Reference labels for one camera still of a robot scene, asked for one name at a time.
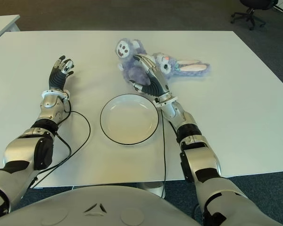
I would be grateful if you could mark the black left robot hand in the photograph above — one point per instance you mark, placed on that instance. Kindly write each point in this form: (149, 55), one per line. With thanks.
(57, 78)

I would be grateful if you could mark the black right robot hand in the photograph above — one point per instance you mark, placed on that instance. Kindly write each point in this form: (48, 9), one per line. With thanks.
(156, 84)

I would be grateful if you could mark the purple plush bunny doll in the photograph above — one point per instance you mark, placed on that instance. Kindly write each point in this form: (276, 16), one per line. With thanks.
(134, 70)

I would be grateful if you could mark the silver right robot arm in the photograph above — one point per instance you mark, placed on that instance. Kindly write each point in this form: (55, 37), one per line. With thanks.
(202, 160)

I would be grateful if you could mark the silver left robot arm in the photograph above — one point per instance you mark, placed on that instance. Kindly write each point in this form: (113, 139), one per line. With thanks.
(21, 150)

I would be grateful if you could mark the white plate black rim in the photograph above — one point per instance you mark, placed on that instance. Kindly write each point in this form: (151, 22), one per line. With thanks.
(128, 120)

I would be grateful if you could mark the white neighbouring desk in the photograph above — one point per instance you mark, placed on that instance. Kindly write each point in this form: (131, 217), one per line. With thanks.
(2, 26)

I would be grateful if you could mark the black office chair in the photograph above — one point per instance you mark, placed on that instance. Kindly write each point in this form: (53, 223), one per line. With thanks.
(252, 9)

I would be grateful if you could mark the grey robot torso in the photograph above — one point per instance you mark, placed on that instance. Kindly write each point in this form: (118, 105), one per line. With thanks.
(96, 212)

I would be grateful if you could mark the grey table pedestal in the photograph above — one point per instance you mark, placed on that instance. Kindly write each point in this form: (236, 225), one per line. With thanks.
(152, 188)

